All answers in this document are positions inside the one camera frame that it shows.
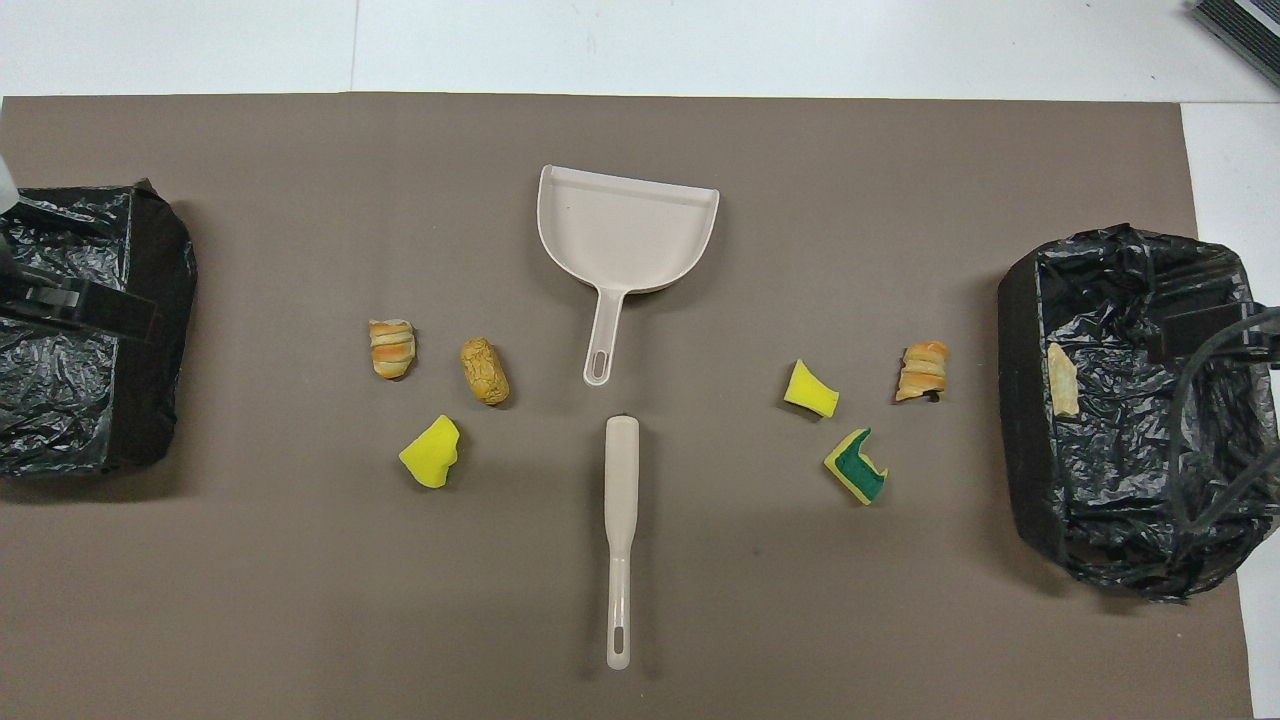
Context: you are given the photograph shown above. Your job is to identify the pale bread piece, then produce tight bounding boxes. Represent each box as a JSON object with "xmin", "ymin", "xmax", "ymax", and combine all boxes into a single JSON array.
[{"xmin": 1046, "ymin": 342, "xmax": 1082, "ymax": 418}]

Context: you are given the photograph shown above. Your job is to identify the beige hand brush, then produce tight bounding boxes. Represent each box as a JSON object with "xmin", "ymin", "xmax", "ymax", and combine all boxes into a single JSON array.
[{"xmin": 604, "ymin": 415, "xmax": 641, "ymax": 671}]

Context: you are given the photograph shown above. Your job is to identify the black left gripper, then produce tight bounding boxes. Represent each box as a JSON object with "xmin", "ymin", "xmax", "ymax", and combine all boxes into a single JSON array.
[{"xmin": 0, "ymin": 262, "xmax": 161, "ymax": 346}]

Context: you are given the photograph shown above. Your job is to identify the striped croissant piece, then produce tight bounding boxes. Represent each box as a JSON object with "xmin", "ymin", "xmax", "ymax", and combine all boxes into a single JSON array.
[
  {"xmin": 894, "ymin": 340, "xmax": 952, "ymax": 404},
  {"xmin": 368, "ymin": 318, "xmax": 418, "ymax": 381}
]

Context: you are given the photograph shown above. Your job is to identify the black ribbed device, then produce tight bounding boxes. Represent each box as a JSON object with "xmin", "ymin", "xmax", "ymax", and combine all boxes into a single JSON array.
[{"xmin": 1188, "ymin": 0, "xmax": 1280, "ymax": 89}]

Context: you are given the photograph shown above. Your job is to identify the bin with black bag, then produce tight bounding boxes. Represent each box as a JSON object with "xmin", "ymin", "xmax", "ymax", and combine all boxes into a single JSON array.
[
  {"xmin": 0, "ymin": 180, "xmax": 199, "ymax": 479},
  {"xmin": 997, "ymin": 223, "xmax": 1280, "ymax": 603}
]

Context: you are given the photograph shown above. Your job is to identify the yellow and green sponge piece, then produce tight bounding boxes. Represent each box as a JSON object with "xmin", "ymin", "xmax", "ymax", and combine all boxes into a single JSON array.
[{"xmin": 823, "ymin": 427, "xmax": 889, "ymax": 506}]

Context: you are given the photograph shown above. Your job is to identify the beige plastic dustpan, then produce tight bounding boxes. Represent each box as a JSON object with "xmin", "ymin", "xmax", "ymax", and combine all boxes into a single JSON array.
[{"xmin": 536, "ymin": 164, "xmax": 721, "ymax": 388}]

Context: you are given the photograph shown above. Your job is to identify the brown table mat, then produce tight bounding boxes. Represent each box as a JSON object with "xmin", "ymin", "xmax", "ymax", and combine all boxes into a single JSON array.
[{"xmin": 0, "ymin": 93, "xmax": 1256, "ymax": 720}]

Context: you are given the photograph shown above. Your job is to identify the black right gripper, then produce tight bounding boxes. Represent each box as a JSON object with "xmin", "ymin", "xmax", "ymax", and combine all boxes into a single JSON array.
[{"xmin": 1148, "ymin": 303, "xmax": 1271, "ymax": 366}]

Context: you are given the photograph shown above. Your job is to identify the brown bread roll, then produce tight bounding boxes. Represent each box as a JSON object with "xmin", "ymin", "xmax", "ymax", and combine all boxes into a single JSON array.
[{"xmin": 460, "ymin": 338, "xmax": 511, "ymax": 407}]

